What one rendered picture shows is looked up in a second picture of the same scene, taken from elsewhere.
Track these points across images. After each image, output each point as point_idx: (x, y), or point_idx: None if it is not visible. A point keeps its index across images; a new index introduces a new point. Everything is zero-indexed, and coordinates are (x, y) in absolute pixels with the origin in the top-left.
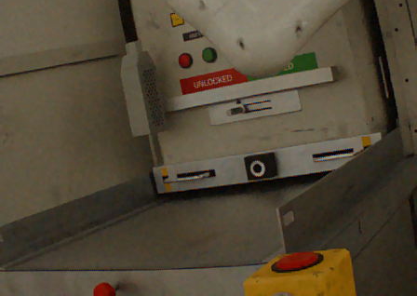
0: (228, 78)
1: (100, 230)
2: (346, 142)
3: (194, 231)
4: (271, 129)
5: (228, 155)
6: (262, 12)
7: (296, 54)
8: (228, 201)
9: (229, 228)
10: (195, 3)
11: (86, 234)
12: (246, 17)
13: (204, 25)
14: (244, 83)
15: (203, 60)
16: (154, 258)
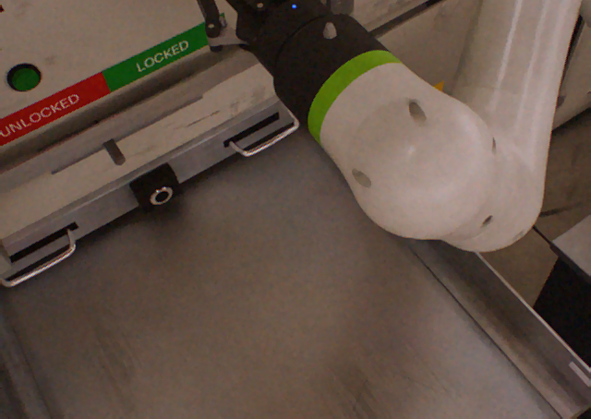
0: (72, 101)
1: None
2: (270, 110)
3: (290, 378)
4: (155, 137)
5: (90, 194)
6: (536, 175)
7: (193, 25)
8: (159, 262)
9: (337, 348)
10: (480, 223)
11: None
12: (530, 198)
13: (467, 238)
14: (133, 110)
15: (11, 90)
16: None
